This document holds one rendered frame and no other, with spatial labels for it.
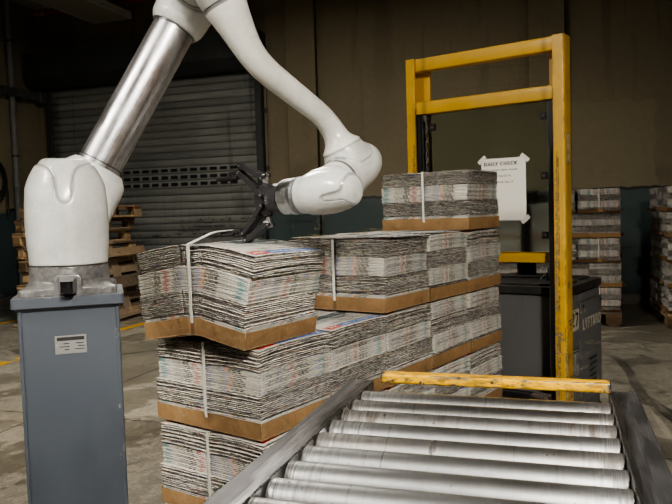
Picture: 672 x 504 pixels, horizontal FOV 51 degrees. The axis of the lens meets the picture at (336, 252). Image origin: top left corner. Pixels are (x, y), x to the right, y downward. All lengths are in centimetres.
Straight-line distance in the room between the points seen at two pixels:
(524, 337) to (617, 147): 549
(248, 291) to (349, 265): 62
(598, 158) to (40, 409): 765
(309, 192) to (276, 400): 52
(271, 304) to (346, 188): 35
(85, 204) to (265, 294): 47
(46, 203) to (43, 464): 51
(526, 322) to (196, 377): 185
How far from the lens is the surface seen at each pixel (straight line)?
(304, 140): 907
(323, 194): 159
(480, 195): 276
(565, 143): 307
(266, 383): 171
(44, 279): 148
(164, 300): 182
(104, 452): 152
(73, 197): 147
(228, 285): 167
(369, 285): 215
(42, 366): 148
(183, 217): 983
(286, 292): 174
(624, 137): 863
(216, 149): 961
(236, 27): 161
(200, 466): 193
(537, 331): 330
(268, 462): 103
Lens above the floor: 115
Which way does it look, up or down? 3 degrees down
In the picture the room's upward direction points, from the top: 2 degrees counter-clockwise
